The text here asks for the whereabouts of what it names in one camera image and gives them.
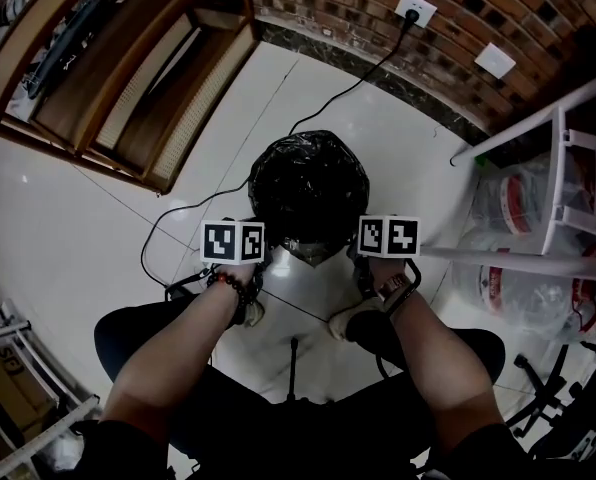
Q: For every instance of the person's left white shoe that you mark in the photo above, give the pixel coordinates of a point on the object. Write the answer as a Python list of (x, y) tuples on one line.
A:
[(255, 313)]

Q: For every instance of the person's white shoe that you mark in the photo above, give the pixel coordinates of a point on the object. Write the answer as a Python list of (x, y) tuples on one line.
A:
[(350, 320), (255, 313)]

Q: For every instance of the white metal rack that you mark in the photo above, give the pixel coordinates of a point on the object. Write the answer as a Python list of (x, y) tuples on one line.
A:
[(528, 263), (33, 443)]

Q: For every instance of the wooden shelf rack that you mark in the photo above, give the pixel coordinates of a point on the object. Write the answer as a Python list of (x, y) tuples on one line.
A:
[(128, 68)]

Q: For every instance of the person's left forearm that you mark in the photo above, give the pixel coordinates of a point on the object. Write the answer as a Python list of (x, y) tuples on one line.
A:
[(178, 358)]

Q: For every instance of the brown cardboard box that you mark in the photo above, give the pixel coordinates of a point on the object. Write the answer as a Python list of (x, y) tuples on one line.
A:
[(13, 398)]

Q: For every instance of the clear plastic bag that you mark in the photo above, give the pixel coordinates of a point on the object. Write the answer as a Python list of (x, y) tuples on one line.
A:
[(518, 198), (518, 298)]

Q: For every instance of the black office chair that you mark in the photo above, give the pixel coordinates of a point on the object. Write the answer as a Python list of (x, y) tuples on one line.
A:
[(578, 418)]

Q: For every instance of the black tripod stand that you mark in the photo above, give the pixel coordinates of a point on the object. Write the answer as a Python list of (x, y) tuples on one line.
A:
[(293, 368)]

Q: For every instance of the person's right white shoe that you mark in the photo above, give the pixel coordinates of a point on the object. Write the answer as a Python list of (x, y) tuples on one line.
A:
[(350, 320)]

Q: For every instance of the metal wristwatch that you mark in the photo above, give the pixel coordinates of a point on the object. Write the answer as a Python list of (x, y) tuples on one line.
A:
[(395, 288)]

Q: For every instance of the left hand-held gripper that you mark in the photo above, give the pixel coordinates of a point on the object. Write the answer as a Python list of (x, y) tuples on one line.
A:
[(233, 242)]

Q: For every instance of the person's black shirt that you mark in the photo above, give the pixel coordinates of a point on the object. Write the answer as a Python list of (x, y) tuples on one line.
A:
[(303, 438)]

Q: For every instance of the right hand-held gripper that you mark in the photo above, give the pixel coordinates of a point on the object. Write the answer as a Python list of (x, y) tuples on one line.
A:
[(389, 235)]

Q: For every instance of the white wall socket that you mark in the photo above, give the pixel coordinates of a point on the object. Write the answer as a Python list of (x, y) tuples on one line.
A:
[(420, 5)]

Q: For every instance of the silver metal trash bin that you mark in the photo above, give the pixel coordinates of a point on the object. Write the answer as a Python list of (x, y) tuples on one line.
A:
[(303, 288)]

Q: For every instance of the small green object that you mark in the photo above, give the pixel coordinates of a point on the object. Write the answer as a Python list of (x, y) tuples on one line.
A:
[(481, 160)]

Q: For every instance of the black garbage bag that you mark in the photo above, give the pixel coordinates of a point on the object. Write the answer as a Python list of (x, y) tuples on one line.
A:
[(310, 193)]

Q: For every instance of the blank white wall plate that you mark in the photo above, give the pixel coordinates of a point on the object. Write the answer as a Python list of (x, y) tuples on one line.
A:
[(495, 60)]

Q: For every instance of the person's right forearm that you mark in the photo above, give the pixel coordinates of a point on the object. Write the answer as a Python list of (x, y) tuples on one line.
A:
[(438, 358)]

